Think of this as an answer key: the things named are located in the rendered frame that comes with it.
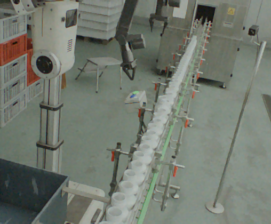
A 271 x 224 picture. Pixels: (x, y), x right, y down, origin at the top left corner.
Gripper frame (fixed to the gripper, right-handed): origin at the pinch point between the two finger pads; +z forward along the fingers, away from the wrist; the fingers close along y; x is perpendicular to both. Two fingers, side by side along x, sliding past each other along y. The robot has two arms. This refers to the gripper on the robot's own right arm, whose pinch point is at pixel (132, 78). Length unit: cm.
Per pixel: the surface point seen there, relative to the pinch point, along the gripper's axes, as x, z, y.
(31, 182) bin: 30, 21, -61
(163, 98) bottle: -19.7, 5.0, -23.7
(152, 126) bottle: -18.1, 9.3, -43.8
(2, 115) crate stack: 178, 49, 113
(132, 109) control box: -0.3, 13.2, -10.4
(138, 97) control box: -4.3, 8.0, -8.8
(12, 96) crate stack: 177, 36, 135
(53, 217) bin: 16, 29, -73
